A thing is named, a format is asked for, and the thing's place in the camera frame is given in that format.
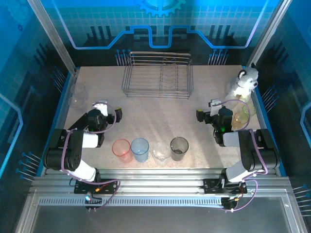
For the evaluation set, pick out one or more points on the red transparent plastic cup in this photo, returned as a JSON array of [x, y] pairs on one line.
[[122, 150]]

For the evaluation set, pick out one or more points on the smoky grey plastic cup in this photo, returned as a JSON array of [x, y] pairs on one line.
[[179, 149]]

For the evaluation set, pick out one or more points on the blue transparent plastic cup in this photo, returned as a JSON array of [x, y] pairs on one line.
[[140, 150]]

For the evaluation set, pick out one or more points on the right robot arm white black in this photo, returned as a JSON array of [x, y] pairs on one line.
[[252, 153]]

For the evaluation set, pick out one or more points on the grey white husky plush toy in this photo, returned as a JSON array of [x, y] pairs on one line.
[[243, 82]]

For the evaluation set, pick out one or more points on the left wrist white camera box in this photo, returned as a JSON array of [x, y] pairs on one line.
[[103, 110]]

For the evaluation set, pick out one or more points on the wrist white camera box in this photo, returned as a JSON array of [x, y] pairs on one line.
[[103, 110], [215, 109]]

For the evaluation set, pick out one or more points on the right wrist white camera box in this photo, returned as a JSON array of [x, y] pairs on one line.
[[215, 109]]

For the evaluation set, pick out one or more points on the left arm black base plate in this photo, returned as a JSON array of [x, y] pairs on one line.
[[111, 185]]

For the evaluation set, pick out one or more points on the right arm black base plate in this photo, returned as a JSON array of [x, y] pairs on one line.
[[211, 185]]

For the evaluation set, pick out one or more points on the aluminium frame rail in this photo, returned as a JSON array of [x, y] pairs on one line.
[[158, 182]]

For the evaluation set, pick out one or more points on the aluminium frame post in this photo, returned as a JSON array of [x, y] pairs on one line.
[[54, 36], [266, 36]]

